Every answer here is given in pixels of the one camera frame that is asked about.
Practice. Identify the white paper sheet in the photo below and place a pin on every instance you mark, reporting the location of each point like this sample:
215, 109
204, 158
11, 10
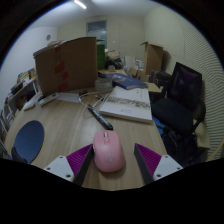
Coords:
69, 97

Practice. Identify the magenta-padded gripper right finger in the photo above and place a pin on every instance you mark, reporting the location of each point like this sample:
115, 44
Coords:
166, 166

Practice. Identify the blue mouse pad with wrist rest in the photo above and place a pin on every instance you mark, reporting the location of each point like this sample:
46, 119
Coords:
29, 138

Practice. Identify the cluttered shelf unit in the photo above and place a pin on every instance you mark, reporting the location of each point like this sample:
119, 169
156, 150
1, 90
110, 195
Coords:
13, 96

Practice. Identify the blue book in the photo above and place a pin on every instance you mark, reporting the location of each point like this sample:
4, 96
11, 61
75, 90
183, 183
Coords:
125, 81

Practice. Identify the clear round container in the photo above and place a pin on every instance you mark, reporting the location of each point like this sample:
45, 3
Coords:
104, 84

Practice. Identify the round wall clock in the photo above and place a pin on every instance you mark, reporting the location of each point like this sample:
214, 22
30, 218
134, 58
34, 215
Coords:
48, 37

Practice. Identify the pink computer mouse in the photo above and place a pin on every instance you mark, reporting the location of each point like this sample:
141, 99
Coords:
108, 152

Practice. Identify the large white book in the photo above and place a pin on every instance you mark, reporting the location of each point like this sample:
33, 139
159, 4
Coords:
128, 104

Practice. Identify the large brown cardboard box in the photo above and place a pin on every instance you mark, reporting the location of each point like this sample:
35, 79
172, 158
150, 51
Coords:
71, 65

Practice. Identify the ceiling tube light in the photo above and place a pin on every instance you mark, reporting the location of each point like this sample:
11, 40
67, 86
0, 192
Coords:
80, 4

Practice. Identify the tall open cardboard box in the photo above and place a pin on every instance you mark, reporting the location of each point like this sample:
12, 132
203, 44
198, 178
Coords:
153, 58

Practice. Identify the black office chair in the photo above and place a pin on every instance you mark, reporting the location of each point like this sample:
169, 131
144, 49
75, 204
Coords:
176, 110

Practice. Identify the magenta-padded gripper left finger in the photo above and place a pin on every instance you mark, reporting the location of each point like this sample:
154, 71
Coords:
60, 166

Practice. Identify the grey door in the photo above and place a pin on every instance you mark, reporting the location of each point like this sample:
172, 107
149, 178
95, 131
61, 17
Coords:
97, 31

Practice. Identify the green box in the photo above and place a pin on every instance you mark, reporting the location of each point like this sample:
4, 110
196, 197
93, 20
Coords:
101, 56

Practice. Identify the black pen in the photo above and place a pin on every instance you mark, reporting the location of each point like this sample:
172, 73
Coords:
99, 117

